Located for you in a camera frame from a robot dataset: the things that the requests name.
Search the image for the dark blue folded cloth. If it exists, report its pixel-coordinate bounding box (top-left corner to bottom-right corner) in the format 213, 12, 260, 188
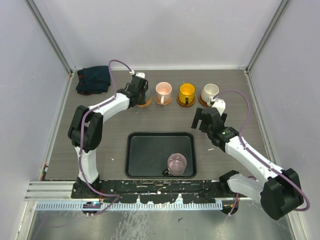
75, 65, 111, 96

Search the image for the black plastic tray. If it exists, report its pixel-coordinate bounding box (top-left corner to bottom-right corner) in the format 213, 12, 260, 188
124, 132, 197, 179

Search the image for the brown wooden coaster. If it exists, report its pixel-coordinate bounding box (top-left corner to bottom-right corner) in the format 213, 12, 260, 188
176, 96, 196, 108
198, 95, 213, 108

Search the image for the black mounting base plate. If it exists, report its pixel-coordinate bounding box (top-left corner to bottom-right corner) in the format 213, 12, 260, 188
71, 179, 236, 204

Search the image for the pink ceramic mug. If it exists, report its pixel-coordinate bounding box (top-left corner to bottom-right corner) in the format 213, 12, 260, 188
155, 82, 173, 102

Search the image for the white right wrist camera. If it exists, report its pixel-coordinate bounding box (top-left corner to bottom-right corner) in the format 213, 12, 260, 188
208, 97, 226, 116

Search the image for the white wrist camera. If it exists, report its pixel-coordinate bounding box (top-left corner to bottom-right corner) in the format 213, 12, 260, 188
208, 97, 226, 116
129, 70, 146, 79

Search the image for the woven rattan coaster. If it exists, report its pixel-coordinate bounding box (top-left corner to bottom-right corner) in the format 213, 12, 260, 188
155, 96, 172, 106
136, 97, 152, 108

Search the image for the cream ceramic mug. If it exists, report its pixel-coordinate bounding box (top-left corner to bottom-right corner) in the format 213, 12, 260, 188
200, 83, 220, 100

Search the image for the grey ceramic mug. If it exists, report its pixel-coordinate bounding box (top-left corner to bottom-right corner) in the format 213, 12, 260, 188
145, 88, 151, 102

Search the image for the yellow ceramic mug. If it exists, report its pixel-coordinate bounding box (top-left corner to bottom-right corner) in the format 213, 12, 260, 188
178, 83, 196, 104

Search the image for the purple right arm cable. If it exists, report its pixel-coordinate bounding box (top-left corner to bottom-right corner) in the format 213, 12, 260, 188
209, 90, 311, 216

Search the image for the mauve ceramic mug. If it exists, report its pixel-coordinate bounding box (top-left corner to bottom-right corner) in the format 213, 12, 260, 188
162, 153, 187, 177

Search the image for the white slotted cable duct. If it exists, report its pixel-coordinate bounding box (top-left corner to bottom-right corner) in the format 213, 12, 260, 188
35, 200, 223, 212

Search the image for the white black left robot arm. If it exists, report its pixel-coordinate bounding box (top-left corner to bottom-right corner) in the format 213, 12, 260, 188
67, 72, 149, 198

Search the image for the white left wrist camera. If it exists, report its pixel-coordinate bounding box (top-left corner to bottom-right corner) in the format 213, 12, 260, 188
129, 70, 146, 79

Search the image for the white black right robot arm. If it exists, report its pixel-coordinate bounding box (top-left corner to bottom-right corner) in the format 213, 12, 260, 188
191, 107, 305, 220

